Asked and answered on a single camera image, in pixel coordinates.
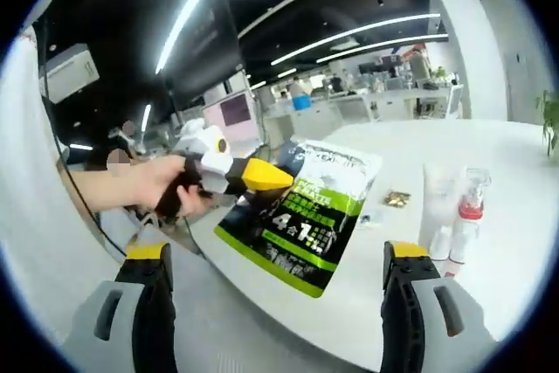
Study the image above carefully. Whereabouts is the clear skincare sachet blue label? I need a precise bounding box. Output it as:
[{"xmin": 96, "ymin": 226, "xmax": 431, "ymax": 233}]
[{"xmin": 359, "ymin": 210, "xmax": 386, "ymax": 230}]

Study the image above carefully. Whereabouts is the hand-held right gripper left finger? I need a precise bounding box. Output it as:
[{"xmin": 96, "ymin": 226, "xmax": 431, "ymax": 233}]
[{"xmin": 66, "ymin": 240, "xmax": 179, "ymax": 373}]

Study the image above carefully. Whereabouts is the small gold skincare sachet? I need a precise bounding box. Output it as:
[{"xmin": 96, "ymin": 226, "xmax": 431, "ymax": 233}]
[{"xmin": 382, "ymin": 190, "xmax": 412, "ymax": 208}]

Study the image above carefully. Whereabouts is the white ceiling air conditioner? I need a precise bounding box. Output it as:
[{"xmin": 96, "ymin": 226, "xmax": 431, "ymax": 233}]
[{"xmin": 43, "ymin": 43, "xmax": 102, "ymax": 102}]

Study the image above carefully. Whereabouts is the white skincare bottle red collar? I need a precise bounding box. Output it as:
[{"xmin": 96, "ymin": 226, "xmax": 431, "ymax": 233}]
[{"xmin": 448, "ymin": 166, "xmax": 493, "ymax": 279}]

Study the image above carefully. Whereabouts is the black cable on shirt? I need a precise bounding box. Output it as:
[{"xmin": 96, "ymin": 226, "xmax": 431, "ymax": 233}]
[{"xmin": 39, "ymin": 14, "xmax": 128, "ymax": 257}]

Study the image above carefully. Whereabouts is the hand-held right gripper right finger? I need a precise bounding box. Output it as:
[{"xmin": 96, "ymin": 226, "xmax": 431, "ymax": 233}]
[{"xmin": 379, "ymin": 239, "xmax": 500, "ymax": 373}]

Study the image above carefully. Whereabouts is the green potted plant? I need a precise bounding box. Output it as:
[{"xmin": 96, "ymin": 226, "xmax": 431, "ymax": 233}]
[{"xmin": 535, "ymin": 88, "xmax": 559, "ymax": 159}]

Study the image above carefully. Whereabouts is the green black skincare sachet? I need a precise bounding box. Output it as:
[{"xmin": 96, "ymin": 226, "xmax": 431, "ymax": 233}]
[{"xmin": 212, "ymin": 140, "xmax": 384, "ymax": 300}]

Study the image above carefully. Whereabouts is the white laptop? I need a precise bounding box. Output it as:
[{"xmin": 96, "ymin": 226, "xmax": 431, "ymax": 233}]
[{"xmin": 200, "ymin": 91, "xmax": 259, "ymax": 148}]

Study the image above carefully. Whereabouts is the person's left hand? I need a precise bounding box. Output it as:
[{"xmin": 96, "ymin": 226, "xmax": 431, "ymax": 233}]
[{"xmin": 130, "ymin": 155, "xmax": 216, "ymax": 220}]

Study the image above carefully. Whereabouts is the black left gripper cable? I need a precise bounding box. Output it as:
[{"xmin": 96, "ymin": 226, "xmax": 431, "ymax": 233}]
[{"xmin": 181, "ymin": 213, "xmax": 209, "ymax": 259}]

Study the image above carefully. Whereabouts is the large black screen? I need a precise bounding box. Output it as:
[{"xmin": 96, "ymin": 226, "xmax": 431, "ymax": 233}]
[{"xmin": 164, "ymin": 0, "xmax": 245, "ymax": 108}]

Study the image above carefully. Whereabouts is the person's white shirt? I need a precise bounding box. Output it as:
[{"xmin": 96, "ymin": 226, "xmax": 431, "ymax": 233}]
[{"xmin": 0, "ymin": 25, "xmax": 130, "ymax": 304}]

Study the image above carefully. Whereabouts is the bright ceiling light strip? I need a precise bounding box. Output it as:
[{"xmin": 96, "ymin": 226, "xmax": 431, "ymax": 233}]
[{"xmin": 155, "ymin": 0, "xmax": 240, "ymax": 76}]

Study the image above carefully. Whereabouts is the large white skincare tube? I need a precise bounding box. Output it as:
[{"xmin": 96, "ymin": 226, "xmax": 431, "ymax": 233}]
[{"xmin": 422, "ymin": 162, "xmax": 460, "ymax": 264}]

